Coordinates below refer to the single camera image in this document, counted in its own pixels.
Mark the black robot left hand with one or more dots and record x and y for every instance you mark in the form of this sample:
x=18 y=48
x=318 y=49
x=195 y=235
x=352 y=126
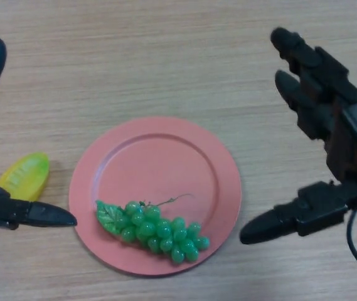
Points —
x=8 y=210

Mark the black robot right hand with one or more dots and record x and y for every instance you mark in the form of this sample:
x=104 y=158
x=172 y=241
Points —
x=344 y=125

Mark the green grapes bunch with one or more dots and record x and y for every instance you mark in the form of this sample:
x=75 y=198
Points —
x=159 y=229

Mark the pink round plate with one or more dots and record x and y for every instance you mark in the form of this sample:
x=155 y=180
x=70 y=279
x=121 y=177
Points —
x=156 y=163

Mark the yellow green starfruit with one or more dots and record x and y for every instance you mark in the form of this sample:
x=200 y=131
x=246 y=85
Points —
x=24 y=177

